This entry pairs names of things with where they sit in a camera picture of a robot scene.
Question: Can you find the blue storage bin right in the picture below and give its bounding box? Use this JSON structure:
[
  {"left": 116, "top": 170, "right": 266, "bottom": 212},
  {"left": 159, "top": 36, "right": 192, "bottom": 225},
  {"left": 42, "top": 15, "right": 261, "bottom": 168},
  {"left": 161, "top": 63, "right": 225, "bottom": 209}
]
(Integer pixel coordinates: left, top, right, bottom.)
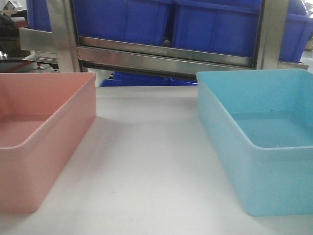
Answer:
[{"left": 279, "top": 0, "right": 313, "bottom": 63}]

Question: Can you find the stainless steel shelf frame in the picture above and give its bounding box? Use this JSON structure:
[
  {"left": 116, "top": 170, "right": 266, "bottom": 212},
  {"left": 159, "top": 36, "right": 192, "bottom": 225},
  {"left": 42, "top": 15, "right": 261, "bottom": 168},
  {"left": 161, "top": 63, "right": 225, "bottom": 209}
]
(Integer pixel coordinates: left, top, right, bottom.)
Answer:
[{"left": 19, "top": 0, "right": 308, "bottom": 78}]

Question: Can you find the pink plastic box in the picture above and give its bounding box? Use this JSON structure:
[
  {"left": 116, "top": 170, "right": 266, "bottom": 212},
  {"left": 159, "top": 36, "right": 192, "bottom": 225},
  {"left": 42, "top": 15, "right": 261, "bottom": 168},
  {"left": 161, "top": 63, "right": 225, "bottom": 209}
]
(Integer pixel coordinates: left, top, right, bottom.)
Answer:
[{"left": 0, "top": 72, "right": 96, "bottom": 213}]

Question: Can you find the blue storage bin middle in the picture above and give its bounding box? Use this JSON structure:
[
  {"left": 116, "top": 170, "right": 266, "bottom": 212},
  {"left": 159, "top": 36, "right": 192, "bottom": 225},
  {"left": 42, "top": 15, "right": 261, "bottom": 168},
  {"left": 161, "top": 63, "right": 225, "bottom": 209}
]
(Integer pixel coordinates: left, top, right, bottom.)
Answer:
[{"left": 171, "top": 0, "right": 261, "bottom": 57}]

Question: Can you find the blue storage bin left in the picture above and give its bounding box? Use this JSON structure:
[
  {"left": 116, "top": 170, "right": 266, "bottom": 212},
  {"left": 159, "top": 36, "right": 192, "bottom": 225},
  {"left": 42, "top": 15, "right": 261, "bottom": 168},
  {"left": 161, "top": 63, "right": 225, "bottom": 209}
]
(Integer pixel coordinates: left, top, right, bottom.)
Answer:
[{"left": 73, "top": 0, "right": 174, "bottom": 46}]

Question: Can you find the light blue plastic box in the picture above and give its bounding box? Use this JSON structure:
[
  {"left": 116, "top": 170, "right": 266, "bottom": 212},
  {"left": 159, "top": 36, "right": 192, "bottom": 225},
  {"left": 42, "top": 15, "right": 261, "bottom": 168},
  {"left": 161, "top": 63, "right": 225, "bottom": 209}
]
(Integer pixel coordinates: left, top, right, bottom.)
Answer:
[{"left": 197, "top": 69, "right": 313, "bottom": 216}]

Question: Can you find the blue bin far left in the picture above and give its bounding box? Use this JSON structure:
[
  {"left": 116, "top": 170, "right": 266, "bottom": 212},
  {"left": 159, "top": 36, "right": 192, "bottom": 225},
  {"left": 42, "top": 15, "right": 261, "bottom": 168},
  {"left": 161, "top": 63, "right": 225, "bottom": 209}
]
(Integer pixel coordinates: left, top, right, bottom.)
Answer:
[{"left": 26, "top": 0, "right": 52, "bottom": 32}]

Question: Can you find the blue bin lower shelf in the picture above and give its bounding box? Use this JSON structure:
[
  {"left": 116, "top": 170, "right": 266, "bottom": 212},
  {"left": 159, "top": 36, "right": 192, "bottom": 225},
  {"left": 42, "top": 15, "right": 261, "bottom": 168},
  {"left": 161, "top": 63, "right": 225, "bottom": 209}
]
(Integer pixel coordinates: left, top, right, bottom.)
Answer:
[{"left": 99, "top": 71, "right": 198, "bottom": 87}]

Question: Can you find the blue storage bin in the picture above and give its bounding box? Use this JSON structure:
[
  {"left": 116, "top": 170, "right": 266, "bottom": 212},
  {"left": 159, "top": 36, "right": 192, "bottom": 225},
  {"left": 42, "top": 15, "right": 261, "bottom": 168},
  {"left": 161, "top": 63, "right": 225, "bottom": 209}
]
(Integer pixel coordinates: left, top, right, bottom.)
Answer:
[
  {"left": 73, "top": 0, "right": 174, "bottom": 46},
  {"left": 279, "top": 0, "right": 313, "bottom": 63},
  {"left": 171, "top": 0, "right": 261, "bottom": 57}
]

